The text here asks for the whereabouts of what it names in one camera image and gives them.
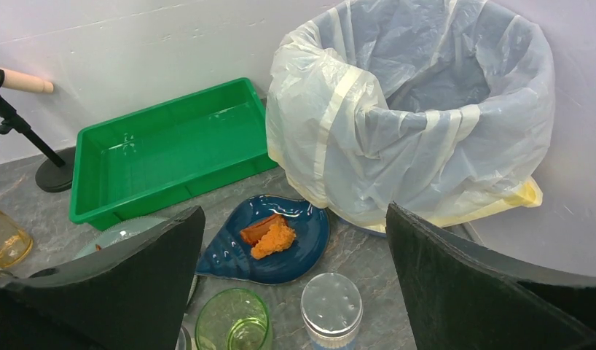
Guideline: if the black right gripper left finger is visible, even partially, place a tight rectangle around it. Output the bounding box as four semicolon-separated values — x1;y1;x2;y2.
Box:
0;206;205;349

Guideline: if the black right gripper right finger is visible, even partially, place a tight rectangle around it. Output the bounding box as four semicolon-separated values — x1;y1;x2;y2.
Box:
386;203;596;349

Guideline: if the blue label spice jar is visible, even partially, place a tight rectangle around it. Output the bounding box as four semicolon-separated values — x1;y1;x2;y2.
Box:
300;273;363;350

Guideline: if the grey round plate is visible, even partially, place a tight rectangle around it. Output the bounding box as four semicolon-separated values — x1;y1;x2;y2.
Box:
73;215;199;306

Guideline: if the green glass cup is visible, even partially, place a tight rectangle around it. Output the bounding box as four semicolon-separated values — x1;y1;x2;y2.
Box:
195;288;273;350

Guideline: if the brown fried food piece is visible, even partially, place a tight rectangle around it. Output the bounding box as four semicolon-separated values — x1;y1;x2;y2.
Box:
240;214;286;246

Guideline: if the amber glass cup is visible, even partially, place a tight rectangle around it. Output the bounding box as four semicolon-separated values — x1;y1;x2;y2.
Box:
0;210;34;268

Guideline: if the black microphone stand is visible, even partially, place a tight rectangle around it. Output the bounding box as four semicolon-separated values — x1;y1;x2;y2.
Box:
0;87;75;193

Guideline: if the dark blue leaf plate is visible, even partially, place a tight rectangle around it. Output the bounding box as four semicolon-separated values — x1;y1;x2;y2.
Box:
195;195;330;285

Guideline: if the green plastic tray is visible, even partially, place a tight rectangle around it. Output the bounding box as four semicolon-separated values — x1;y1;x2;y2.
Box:
69;78;275;230

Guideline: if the orange breaded food piece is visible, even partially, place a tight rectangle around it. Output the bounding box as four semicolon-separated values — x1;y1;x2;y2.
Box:
251;223;297;260

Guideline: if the trash bin with plastic bag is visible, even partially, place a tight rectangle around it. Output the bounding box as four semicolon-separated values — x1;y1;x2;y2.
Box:
266;1;555;232

